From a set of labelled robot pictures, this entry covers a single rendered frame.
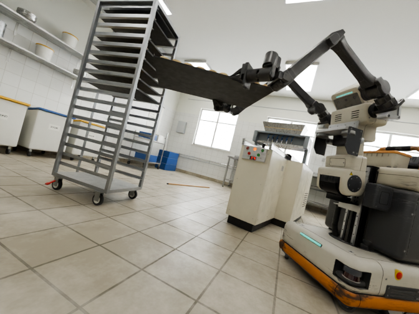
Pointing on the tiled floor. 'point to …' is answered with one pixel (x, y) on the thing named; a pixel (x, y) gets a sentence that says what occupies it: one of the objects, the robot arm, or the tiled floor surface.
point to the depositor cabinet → (292, 193)
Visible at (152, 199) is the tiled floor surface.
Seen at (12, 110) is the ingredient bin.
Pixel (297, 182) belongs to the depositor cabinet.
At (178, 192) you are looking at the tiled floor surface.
